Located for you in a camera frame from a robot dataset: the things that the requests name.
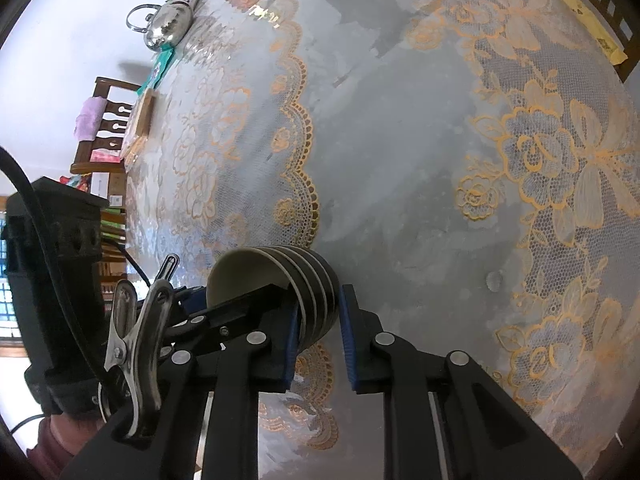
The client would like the dark bowl cream inside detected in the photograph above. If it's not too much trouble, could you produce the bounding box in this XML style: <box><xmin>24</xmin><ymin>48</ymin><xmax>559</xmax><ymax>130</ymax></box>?
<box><xmin>206</xmin><ymin>246</ymin><xmax>340</xmax><ymax>351</ymax></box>

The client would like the person's left hand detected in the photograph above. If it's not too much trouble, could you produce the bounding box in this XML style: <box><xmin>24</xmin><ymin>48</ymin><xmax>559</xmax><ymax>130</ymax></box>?
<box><xmin>26</xmin><ymin>414</ymin><xmax>104</xmax><ymax>479</ymax></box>

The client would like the silver metal clamp right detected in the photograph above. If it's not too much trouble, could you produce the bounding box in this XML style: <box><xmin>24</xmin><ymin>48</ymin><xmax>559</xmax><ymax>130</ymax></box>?
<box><xmin>98</xmin><ymin>280</ymin><xmax>175</xmax><ymax>440</ymax></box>

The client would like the silver metal clamp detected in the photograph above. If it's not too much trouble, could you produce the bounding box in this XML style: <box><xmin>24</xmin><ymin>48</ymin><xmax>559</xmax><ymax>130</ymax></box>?
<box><xmin>154</xmin><ymin>254</ymin><xmax>180</xmax><ymax>282</ymax></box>
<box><xmin>98</xmin><ymin>280</ymin><xmax>175</xmax><ymax>440</ymax></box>

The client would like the silver metal clamp left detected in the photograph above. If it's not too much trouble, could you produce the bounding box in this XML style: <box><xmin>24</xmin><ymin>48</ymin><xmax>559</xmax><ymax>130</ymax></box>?
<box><xmin>154</xmin><ymin>254</ymin><xmax>180</xmax><ymax>282</ymax></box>

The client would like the cardboard box stack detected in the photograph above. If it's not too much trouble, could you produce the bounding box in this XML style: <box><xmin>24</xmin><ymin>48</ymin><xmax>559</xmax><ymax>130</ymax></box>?
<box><xmin>90</xmin><ymin>172</ymin><xmax>126</xmax><ymax>208</ymax></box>

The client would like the purple folded cloth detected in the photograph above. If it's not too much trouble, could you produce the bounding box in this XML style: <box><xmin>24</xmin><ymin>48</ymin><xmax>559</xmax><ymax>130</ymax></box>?
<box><xmin>74</xmin><ymin>96</ymin><xmax>107</xmax><ymax>142</ymax></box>

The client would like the wooden chair with purple cloth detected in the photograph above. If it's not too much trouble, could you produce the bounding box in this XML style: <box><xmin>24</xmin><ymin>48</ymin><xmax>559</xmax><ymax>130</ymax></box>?
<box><xmin>70</xmin><ymin>77</ymin><xmax>140</xmax><ymax>174</ymax></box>

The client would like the packaged biscuit box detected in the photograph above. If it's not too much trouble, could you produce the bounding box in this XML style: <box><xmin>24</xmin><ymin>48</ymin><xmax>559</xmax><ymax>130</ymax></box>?
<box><xmin>120</xmin><ymin>88</ymin><xmax>155</xmax><ymax>162</ymax></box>

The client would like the gold floral lace mat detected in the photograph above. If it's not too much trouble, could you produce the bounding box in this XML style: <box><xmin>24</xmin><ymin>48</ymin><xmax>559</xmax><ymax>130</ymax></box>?
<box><xmin>127</xmin><ymin>0</ymin><xmax>320</xmax><ymax>286</ymax></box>

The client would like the teal paper packet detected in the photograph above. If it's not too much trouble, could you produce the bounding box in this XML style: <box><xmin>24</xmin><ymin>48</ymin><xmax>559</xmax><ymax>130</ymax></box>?
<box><xmin>136</xmin><ymin>48</ymin><xmax>175</xmax><ymax>96</ymax></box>

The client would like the steel kettle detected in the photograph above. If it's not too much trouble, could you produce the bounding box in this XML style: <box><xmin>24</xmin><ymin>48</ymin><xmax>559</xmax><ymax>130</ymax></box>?
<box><xmin>126</xmin><ymin>0</ymin><xmax>193</xmax><ymax>52</ymax></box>

